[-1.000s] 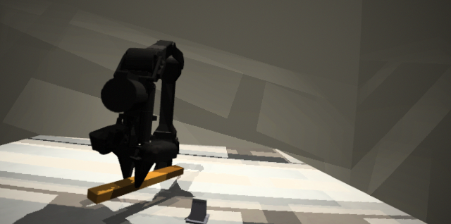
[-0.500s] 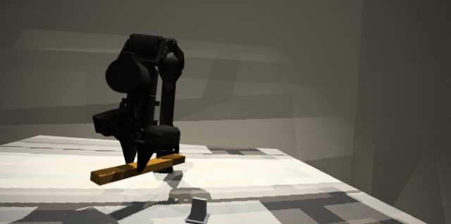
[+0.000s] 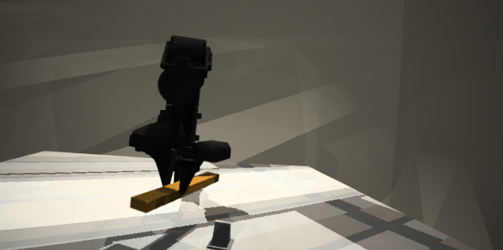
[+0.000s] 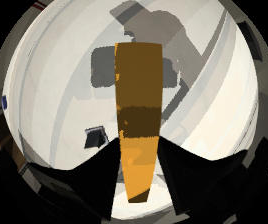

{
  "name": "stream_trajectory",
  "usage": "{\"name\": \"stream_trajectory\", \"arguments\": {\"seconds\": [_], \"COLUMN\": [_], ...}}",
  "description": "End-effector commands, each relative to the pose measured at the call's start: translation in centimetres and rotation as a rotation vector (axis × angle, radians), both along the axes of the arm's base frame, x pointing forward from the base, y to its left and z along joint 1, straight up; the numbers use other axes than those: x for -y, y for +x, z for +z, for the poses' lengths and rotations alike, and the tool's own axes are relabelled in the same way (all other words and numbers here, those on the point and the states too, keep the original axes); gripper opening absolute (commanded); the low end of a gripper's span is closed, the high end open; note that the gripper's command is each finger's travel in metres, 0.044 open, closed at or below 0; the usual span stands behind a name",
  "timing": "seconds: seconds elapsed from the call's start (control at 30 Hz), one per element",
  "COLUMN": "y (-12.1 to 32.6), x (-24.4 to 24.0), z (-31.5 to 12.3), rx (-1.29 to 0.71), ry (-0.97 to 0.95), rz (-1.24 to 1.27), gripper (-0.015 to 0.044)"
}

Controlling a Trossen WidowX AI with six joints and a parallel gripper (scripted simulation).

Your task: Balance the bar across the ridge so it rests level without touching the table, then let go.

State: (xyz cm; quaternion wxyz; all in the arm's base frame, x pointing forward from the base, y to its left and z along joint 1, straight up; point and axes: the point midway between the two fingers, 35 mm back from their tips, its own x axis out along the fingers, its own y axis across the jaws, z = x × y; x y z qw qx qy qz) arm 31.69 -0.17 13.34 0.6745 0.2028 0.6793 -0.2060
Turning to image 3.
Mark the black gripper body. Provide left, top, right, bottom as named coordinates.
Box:
left=160, top=105, right=231, bottom=163

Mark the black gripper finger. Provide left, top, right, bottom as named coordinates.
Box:
left=178, top=157, right=203, bottom=195
left=150, top=149, right=178, bottom=186

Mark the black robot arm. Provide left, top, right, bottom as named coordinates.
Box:
left=133, top=35, right=212, bottom=183

